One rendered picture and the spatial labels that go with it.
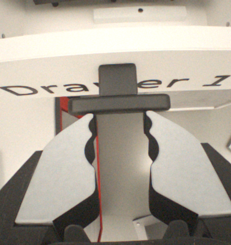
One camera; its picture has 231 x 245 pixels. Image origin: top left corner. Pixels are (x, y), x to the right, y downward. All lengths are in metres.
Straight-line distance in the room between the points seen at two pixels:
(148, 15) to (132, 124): 0.85
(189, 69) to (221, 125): 1.04
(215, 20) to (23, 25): 0.23
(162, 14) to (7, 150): 0.29
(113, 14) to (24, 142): 0.22
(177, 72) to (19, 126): 0.25
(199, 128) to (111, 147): 0.51
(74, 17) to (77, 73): 0.11
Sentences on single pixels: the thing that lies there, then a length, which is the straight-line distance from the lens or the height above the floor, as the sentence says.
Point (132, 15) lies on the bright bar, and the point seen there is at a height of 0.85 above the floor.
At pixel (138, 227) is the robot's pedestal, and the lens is 1.14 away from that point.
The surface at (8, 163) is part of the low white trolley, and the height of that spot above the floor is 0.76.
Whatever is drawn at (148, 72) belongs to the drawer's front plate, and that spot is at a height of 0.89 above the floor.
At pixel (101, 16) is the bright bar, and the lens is 0.24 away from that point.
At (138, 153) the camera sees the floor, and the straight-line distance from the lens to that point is 1.05.
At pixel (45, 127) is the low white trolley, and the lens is 0.30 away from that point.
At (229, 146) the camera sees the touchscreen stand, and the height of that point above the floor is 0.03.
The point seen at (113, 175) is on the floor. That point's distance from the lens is 1.06.
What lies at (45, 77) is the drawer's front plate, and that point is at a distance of 0.17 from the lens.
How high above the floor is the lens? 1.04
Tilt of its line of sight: 85 degrees down
